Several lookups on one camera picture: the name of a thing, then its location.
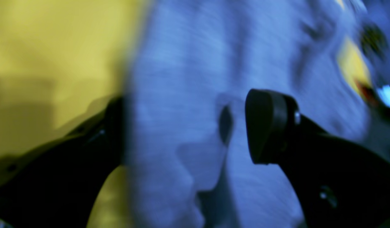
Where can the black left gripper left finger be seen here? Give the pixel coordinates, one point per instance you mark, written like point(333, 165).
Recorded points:
point(58, 186)

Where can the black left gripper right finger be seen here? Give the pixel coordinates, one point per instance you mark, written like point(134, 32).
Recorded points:
point(339, 184)

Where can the grey t-shirt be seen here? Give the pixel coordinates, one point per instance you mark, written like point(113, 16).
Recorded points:
point(188, 155)

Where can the blue red clamp left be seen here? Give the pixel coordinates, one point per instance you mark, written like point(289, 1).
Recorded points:
point(377, 97)

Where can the yellow table cloth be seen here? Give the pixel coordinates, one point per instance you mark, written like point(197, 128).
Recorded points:
point(61, 63)

